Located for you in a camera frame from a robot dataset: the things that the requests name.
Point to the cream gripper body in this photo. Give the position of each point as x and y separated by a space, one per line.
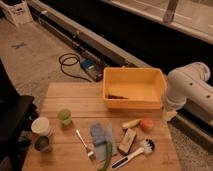
169 115

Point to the white dish brush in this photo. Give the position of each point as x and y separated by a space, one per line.
147 146

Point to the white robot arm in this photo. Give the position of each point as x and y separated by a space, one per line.
189 82

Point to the green plastic cup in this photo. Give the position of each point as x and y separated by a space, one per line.
64 116

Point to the white paper cup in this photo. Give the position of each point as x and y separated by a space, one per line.
41 126

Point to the small metal cup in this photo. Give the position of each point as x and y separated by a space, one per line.
42 144

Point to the orange fruit toy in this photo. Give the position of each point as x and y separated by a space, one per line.
146 124

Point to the yellow banana toy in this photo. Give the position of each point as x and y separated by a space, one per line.
130 124

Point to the wooden block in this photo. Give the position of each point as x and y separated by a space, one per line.
127 141

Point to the yellow plastic bin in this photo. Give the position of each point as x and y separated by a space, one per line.
143 87

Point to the dark item in bin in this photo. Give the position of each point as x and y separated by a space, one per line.
110 96

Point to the green vegetable toy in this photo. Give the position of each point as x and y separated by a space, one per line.
107 156

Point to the blue grey cloth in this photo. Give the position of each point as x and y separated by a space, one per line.
100 136

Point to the blue power device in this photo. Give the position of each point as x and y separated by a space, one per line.
92 69

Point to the black chair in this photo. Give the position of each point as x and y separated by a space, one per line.
16 115

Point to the white cardboard box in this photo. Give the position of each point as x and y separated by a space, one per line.
18 14

